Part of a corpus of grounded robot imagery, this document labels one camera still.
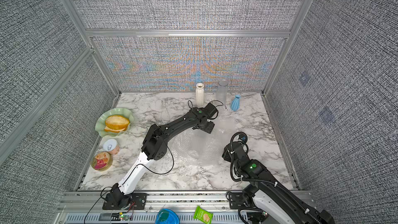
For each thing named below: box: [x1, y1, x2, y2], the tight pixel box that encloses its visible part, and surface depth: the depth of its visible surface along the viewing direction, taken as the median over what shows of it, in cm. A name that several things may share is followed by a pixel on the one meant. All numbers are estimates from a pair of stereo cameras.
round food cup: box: [91, 151, 114, 172], surface depth 85 cm
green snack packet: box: [193, 205, 214, 224], surface depth 70 cm
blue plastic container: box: [155, 208, 180, 224], surface depth 63 cm
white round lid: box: [102, 138, 118, 151], surface depth 89 cm
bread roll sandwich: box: [104, 114, 131, 133], surface depth 97 cm
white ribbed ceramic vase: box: [195, 82, 205, 108], surface depth 103 cm
